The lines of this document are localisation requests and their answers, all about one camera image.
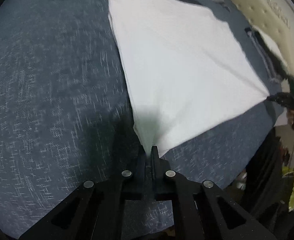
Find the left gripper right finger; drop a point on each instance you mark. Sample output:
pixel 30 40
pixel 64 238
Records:
pixel 201 210

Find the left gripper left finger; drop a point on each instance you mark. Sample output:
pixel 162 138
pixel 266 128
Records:
pixel 93 210

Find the white black-collared polo shirt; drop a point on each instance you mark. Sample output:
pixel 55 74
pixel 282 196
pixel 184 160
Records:
pixel 185 71

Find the folded clothes stack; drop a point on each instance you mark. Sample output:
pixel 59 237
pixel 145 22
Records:
pixel 273 60

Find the cardboard box clutter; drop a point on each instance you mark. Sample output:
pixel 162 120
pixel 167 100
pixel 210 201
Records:
pixel 266 183

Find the cream tufted headboard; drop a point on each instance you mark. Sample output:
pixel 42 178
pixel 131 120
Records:
pixel 275 18

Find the blue patterned bed sheet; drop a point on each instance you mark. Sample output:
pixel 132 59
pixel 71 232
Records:
pixel 65 114

